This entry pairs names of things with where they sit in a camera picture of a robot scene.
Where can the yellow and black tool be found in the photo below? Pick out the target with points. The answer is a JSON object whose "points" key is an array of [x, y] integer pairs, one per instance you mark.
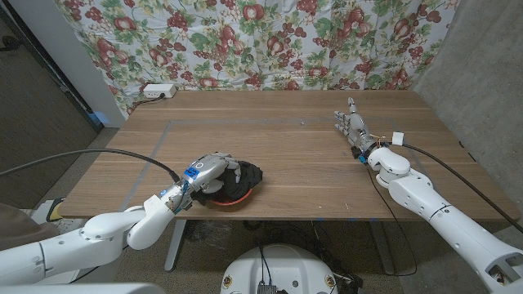
{"points": [[55, 209]]}

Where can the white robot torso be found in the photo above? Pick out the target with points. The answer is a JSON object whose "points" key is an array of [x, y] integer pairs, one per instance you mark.
{"points": [[282, 269]]}

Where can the clear plastic bag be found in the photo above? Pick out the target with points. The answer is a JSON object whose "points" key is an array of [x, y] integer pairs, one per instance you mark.
{"points": [[212, 234]]}

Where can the grey table leg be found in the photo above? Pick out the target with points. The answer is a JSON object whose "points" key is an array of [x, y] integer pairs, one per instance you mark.
{"points": [[383, 249], [175, 245]]}

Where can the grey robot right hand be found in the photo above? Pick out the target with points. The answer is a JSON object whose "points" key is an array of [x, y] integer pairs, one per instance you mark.
{"points": [[357, 131]]}

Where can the white power strip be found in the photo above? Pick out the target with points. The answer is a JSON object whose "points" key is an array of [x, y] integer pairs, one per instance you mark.
{"points": [[159, 90]]}

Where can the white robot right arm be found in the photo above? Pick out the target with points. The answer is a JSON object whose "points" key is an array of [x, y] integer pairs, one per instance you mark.
{"points": [[417, 196]]}

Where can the person in brown clothing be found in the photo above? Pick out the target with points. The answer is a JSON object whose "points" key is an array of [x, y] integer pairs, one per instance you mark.
{"points": [[22, 228]]}

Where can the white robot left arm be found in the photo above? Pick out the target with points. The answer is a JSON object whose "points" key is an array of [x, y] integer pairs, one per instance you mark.
{"points": [[110, 232]]}

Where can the white robot head rim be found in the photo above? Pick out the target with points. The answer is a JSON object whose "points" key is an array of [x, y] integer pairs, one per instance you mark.
{"points": [[81, 289]]}

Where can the black shorts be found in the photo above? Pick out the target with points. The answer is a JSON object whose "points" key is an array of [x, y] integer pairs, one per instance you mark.
{"points": [[245, 179]]}

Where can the blue tape piece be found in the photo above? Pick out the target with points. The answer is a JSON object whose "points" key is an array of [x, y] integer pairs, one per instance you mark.
{"points": [[99, 118]]}

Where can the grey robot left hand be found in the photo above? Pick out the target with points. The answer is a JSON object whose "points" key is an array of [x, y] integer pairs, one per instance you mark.
{"points": [[204, 171]]}

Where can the red bowl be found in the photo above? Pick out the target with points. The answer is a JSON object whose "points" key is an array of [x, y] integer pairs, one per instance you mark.
{"points": [[229, 202]]}

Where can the floral fruit print backdrop cloth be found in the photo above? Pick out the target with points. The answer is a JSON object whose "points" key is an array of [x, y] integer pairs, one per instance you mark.
{"points": [[261, 41]]}

